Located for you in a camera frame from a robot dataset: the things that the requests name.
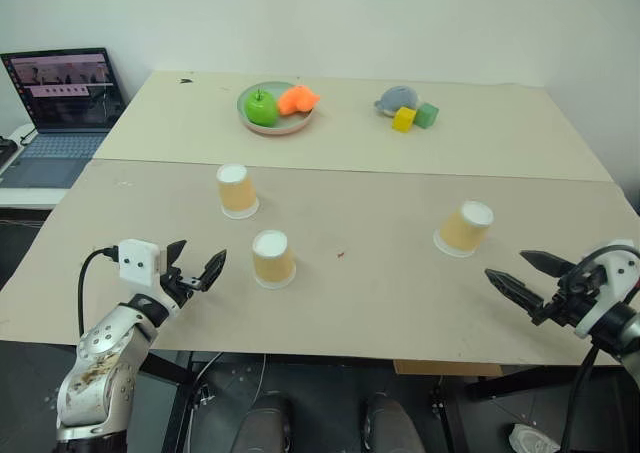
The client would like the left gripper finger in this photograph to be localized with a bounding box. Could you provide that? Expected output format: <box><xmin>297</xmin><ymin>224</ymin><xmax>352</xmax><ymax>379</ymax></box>
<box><xmin>195</xmin><ymin>248</ymin><xmax>229</xmax><ymax>293</ymax></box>
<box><xmin>166</xmin><ymin>239</ymin><xmax>189</xmax><ymax>277</ymax></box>

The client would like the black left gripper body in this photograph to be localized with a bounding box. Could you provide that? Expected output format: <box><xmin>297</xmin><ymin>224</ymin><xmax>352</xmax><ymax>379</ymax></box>
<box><xmin>159</xmin><ymin>271</ymin><xmax>202</xmax><ymax>310</ymax></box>

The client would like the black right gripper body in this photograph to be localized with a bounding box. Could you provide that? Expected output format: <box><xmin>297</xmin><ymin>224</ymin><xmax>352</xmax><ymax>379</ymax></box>
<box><xmin>530</xmin><ymin>266</ymin><xmax>609</xmax><ymax>328</ymax></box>

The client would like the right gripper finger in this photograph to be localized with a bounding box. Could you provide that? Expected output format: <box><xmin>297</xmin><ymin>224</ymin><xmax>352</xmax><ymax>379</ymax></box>
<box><xmin>483</xmin><ymin>268</ymin><xmax>545</xmax><ymax>315</ymax></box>
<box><xmin>519</xmin><ymin>249</ymin><xmax>572</xmax><ymax>279</ymax></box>

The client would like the tan paper cup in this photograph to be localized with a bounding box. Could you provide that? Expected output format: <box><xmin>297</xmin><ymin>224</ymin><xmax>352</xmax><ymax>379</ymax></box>
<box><xmin>215</xmin><ymin>163</ymin><xmax>261</xmax><ymax>220</ymax></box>
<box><xmin>251</xmin><ymin>229</ymin><xmax>297</xmax><ymax>291</ymax></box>
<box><xmin>432</xmin><ymin>200</ymin><xmax>496</xmax><ymax>259</ymax></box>

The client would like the brown cardboard piece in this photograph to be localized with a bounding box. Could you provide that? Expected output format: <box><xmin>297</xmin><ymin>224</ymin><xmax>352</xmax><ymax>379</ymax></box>
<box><xmin>393</xmin><ymin>359</ymin><xmax>503</xmax><ymax>378</ymax></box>

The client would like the white sneaker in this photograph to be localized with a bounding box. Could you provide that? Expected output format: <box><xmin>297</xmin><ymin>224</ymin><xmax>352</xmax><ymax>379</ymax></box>
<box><xmin>508</xmin><ymin>422</ymin><xmax>562</xmax><ymax>453</ymax></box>

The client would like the pale green plate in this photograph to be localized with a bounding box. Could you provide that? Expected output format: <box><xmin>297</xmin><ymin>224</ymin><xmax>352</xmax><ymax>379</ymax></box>
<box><xmin>236</xmin><ymin>80</ymin><xmax>319</xmax><ymax>136</ymax></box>

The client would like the dark rounded shape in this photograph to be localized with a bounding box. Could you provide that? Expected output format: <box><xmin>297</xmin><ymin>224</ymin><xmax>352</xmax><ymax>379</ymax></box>
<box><xmin>361</xmin><ymin>391</ymin><xmax>427</xmax><ymax>453</ymax></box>
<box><xmin>233</xmin><ymin>391</ymin><xmax>296</xmax><ymax>453</ymax></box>

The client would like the green toy apple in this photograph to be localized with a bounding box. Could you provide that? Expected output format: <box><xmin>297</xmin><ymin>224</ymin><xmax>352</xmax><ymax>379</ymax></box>
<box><xmin>243</xmin><ymin>88</ymin><xmax>279</xmax><ymax>128</ymax></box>

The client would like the green foam block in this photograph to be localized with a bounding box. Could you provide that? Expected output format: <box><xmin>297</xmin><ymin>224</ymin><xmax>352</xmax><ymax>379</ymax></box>
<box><xmin>414</xmin><ymin>102</ymin><xmax>440</xmax><ymax>129</ymax></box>

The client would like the orange plush toy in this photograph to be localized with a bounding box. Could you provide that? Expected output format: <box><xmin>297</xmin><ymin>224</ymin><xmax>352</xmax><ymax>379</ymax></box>
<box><xmin>277</xmin><ymin>84</ymin><xmax>322</xmax><ymax>117</ymax></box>

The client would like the open grey laptop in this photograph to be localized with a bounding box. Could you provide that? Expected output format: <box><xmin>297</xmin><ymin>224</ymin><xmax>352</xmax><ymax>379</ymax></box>
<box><xmin>0</xmin><ymin>47</ymin><xmax>127</xmax><ymax>190</ymax></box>

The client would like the black device on desk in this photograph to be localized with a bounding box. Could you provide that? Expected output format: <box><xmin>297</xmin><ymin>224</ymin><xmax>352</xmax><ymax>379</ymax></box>
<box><xmin>0</xmin><ymin>135</ymin><xmax>21</xmax><ymax>175</ymax></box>

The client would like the yellow foam block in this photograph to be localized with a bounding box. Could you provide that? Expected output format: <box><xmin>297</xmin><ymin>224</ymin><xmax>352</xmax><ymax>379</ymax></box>
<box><xmin>391</xmin><ymin>106</ymin><xmax>417</xmax><ymax>134</ymax></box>

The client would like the grey plush whale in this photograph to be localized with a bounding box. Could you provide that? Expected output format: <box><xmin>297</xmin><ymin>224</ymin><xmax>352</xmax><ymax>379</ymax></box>
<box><xmin>373</xmin><ymin>85</ymin><xmax>422</xmax><ymax>118</ymax></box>

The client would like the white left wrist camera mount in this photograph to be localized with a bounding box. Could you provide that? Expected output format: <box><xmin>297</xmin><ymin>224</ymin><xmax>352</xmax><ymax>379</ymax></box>
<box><xmin>117</xmin><ymin>239</ymin><xmax>167</xmax><ymax>287</ymax></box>

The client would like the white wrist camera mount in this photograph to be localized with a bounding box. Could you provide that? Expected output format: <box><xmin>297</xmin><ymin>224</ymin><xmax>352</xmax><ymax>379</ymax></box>
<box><xmin>117</xmin><ymin>239</ymin><xmax>167</xmax><ymax>287</ymax></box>
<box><xmin>573</xmin><ymin>241</ymin><xmax>640</xmax><ymax>340</ymax></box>

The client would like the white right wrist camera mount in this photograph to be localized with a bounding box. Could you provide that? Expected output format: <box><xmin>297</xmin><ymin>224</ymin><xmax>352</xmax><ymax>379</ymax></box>
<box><xmin>573</xmin><ymin>241</ymin><xmax>640</xmax><ymax>340</ymax></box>

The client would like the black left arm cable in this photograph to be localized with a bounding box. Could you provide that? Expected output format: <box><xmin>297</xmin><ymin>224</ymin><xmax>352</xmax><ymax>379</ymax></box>
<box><xmin>77</xmin><ymin>245</ymin><xmax>121</xmax><ymax>338</ymax></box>

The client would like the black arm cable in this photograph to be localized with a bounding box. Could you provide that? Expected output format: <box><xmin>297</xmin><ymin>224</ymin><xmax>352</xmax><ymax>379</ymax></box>
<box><xmin>558</xmin><ymin>245</ymin><xmax>637</xmax><ymax>453</ymax></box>
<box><xmin>77</xmin><ymin>245</ymin><xmax>121</xmax><ymax>338</ymax></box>

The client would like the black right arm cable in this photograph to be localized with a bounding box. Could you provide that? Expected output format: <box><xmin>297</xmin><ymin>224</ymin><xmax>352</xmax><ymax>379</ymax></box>
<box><xmin>558</xmin><ymin>245</ymin><xmax>637</xmax><ymax>453</ymax></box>

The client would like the thin white cable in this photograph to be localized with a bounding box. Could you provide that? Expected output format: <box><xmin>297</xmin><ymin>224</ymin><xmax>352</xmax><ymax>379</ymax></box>
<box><xmin>249</xmin><ymin>354</ymin><xmax>269</xmax><ymax>409</ymax></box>

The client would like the black table frame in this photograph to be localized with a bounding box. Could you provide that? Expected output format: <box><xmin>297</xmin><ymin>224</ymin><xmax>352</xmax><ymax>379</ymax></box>
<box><xmin>138</xmin><ymin>350</ymin><xmax>581</xmax><ymax>453</ymax></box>

